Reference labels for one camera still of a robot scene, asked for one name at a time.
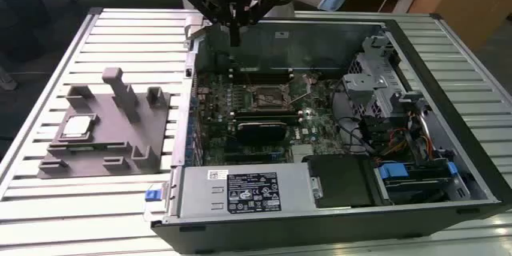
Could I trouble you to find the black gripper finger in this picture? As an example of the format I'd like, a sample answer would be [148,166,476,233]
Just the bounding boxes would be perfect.
[183,0,237,47]
[235,0,281,47]

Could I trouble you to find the metal socket cover frame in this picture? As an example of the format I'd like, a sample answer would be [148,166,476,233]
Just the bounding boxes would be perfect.
[284,72,321,104]

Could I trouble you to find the metal wire locking lever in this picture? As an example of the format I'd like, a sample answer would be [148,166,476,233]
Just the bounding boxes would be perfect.
[291,85,319,104]

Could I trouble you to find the silver topped CPU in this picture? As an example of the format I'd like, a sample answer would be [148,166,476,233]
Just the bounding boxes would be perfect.
[59,115,97,137]

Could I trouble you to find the CPU socket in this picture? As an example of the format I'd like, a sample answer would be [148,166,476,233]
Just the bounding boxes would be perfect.
[247,84,296,110]

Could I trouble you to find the black RAM slot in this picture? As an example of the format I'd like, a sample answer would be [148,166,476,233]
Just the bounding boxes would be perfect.
[228,68,295,74]
[228,72,295,77]
[228,79,296,85]
[228,76,295,81]

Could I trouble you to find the grey metal drive cage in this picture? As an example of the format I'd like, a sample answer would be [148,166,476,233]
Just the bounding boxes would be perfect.
[341,35,431,119]

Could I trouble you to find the green RAM stick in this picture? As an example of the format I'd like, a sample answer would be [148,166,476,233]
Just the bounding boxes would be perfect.
[235,110,301,126]
[65,144,131,151]

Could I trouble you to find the black graphics card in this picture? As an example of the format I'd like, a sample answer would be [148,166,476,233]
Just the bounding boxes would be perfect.
[235,121,288,149]

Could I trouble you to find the green motherboard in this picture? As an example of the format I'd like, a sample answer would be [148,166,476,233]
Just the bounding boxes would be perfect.
[191,67,345,167]

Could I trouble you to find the silver finned heatsink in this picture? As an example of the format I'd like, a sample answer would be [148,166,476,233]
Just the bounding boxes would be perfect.
[293,144,313,164]

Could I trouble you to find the short black expansion slot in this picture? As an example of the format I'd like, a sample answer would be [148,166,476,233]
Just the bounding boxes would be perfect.
[221,152,293,163]

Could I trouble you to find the grey plastic parts rack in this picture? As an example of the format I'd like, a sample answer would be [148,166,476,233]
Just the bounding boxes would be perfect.
[36,67,173,179]

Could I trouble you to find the black plastic shroud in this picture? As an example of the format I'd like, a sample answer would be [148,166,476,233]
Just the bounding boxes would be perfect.
[307,153,385,209]

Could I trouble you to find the blue disk carrier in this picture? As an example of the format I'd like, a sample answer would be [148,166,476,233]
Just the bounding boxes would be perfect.
[377,161,459,183]

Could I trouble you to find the silver power supply unit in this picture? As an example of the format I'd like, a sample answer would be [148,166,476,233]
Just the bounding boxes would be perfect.
[177,164,317,219]

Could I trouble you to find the black open PC case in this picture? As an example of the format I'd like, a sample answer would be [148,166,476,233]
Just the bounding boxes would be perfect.
[143,13,512,255]

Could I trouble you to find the metal disk bay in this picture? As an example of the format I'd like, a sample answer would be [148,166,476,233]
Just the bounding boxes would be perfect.
[373,159,472,206]

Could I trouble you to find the yellow orange power wires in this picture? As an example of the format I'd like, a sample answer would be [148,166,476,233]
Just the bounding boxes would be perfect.
[377,128,436,162]

